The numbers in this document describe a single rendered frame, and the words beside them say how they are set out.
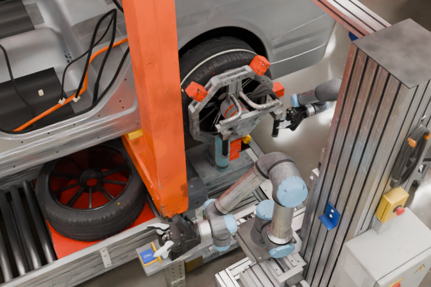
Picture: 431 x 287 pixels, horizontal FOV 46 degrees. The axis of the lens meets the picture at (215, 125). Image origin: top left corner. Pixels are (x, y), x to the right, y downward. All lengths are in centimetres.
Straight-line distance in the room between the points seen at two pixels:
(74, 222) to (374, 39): 204
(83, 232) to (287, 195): 155
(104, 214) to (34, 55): 118
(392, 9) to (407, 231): 376
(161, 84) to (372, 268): 111
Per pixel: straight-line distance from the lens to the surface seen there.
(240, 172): 359
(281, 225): 214
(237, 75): 283
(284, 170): 194
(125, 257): 322
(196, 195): 317
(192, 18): 273
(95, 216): 303
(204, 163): 354
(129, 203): 305
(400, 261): 210
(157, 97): 220
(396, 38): 167
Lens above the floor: 298
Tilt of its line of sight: 47 degrees down
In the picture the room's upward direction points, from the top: straight up
